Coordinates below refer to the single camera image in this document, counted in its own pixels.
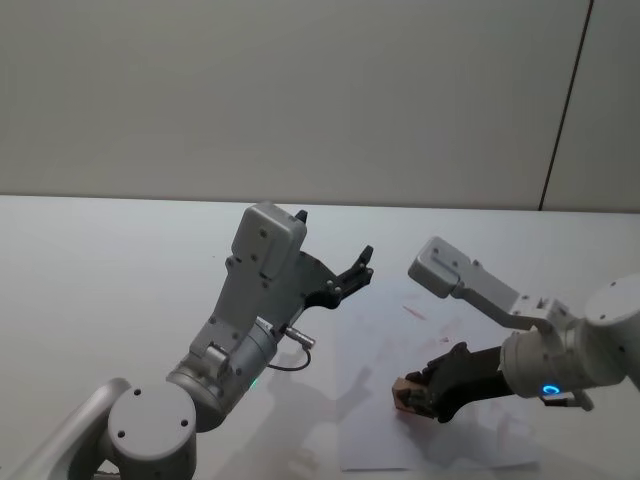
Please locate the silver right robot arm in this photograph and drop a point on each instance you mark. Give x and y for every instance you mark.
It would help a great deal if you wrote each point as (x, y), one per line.
(570, 345)

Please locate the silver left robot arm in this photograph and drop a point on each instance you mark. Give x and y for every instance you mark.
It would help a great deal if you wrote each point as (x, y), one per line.
(235, 320)

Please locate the white paper sheet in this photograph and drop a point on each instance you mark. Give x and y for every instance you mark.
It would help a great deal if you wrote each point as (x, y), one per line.
(380, 380)

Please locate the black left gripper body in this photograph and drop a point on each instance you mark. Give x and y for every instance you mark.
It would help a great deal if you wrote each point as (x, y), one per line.
(312, 280)

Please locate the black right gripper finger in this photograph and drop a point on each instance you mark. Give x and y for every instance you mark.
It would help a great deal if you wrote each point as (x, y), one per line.
(440, 367)
(445, 405)

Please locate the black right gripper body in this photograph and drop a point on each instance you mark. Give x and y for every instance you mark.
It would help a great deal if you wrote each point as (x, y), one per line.
(482, 372)

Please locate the small wooden block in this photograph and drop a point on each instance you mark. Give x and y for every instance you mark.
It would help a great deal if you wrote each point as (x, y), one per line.
(407, 396)

